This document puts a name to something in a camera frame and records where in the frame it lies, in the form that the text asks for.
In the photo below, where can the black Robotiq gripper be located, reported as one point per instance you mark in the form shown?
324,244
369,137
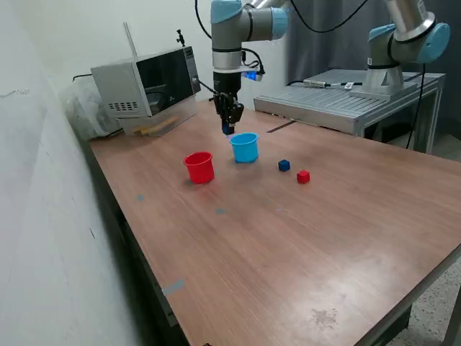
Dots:
227,84

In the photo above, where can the red cube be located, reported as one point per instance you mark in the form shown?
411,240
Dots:
303,177

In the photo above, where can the grey UR5e robot arm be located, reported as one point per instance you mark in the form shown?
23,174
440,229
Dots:
230,32

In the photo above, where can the blue plastic bin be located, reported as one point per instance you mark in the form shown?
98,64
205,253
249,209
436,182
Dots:
245,149

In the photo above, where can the red plastic bin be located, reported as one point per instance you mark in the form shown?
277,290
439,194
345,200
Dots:
199,169

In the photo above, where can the clear acrylic box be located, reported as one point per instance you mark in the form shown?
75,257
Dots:
182,111

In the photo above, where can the dark strip on table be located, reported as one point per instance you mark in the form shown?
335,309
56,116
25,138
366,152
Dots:
281,126

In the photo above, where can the long wooden stick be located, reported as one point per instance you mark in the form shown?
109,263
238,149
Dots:
162,124

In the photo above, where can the short wooden block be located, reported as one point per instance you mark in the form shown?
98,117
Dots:
138,131

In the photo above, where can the aluminium slotted robot stand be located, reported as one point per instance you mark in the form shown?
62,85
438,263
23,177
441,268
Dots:
324,104

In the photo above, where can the dark grey curtain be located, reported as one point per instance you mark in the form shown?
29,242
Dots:
324,54

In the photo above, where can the silver microwave oven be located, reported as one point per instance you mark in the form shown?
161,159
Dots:
119,83

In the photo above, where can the clear plastic rod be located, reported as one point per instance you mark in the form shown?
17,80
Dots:
130,39

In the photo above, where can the white warning tag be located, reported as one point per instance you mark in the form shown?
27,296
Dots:
348,85

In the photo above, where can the aluminium robot mounting plate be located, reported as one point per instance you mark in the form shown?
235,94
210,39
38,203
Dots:
360,93

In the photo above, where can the clear plastic bag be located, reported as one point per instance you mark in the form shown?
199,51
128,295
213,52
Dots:
81,111

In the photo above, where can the long blue tape strip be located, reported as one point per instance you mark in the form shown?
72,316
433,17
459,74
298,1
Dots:
173,287

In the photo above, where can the blue lit wrist camera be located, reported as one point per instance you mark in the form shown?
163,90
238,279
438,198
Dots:
252,75

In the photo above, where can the black clamp mount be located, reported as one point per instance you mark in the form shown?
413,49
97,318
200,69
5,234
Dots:
180,36

